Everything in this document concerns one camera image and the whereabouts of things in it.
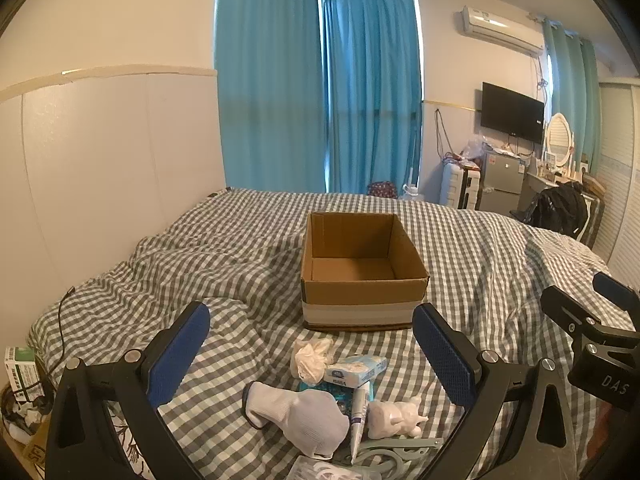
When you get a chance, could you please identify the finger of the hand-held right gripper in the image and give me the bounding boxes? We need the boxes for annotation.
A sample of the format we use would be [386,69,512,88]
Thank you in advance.
[540,285,602,334]
[592,272,640,312]

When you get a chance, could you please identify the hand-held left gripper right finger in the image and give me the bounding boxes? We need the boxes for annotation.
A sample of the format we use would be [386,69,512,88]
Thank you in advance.
[412,302,593,480]

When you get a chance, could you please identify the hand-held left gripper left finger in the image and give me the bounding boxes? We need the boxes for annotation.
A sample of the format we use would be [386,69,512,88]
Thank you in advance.
[45,301,211,480]

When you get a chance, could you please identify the white animal figurine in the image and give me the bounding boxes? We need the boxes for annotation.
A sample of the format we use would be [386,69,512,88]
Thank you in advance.
[367,396,430,439]

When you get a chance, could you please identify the white blue tissue pack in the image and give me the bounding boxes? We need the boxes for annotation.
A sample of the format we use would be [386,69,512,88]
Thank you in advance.
[324,355,388,388]

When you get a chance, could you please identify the white tube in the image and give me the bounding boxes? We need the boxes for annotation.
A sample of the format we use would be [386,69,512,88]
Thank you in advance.
[349,381,376,465]

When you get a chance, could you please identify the brown cardboard box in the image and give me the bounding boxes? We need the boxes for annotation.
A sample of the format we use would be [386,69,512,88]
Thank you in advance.
[300,211,431,332]

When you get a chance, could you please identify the white scrunchie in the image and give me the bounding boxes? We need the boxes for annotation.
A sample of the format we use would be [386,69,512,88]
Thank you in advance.
[291,337,335,386]

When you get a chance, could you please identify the white knit glove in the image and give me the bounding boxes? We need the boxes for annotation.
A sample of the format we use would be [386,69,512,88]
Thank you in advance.
[242,381,351,459]

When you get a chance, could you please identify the clear plastic bag white rings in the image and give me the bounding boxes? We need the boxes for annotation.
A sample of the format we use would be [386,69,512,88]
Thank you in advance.
[285,455,386,480]

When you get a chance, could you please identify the grey checked blanket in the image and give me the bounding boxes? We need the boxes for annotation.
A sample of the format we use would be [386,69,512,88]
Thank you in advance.
[27,187,640,480]

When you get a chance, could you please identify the black backpack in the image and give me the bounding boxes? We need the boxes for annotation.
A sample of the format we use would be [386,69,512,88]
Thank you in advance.
[530,182,591,236]

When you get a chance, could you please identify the leaf print white cloth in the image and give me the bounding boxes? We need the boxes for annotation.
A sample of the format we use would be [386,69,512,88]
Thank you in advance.
[102,400,158,480]

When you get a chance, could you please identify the white louvred wardrobe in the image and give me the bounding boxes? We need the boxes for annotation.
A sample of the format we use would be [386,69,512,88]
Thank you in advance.
[587,80,640,291]

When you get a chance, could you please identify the white dressing table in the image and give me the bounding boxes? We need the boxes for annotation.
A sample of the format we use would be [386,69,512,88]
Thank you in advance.
[522,167,606,203]

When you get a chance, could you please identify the small silver fridge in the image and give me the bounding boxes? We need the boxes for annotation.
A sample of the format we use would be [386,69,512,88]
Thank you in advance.
[477,150,528,212]

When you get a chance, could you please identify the green white carton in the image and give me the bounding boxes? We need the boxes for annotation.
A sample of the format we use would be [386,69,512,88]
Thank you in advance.
[4,346,46,403]

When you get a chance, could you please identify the white oval mirror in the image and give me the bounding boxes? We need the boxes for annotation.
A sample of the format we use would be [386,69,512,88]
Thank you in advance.
[544,112,575,168]

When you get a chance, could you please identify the white suitcase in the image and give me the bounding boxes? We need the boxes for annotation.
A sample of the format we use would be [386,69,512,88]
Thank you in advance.
[441,161,482,210]

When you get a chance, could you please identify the brown cardboard carton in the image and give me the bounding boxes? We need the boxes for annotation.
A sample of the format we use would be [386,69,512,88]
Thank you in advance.
[0,410,51,480]

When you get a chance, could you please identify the crumpled plastic bag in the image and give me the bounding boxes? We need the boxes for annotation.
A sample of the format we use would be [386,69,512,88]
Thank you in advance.
[457,135,486,163]

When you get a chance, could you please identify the teal window curtain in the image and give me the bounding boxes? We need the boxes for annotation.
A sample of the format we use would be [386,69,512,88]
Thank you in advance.
[542,19,601,173]

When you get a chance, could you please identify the narrow blue curtain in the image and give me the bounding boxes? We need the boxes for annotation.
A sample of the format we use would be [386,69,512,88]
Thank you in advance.
[320,0,423,196]

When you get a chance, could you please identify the wide blue curtain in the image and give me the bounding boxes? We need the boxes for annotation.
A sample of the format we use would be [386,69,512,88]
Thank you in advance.
[214,0,331,193]

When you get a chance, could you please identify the white air conditioner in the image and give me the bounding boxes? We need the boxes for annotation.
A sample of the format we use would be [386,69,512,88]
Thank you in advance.
[459,6,545,58]

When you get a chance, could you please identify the black charging cable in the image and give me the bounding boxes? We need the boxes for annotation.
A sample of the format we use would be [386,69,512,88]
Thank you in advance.
[37,286,76,396]

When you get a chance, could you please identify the black wall television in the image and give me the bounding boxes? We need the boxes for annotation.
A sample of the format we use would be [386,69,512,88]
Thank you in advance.
[481,81,546,143]

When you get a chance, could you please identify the black wall cable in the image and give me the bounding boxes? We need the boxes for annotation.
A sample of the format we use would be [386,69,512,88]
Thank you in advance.
[433,108,451,161]

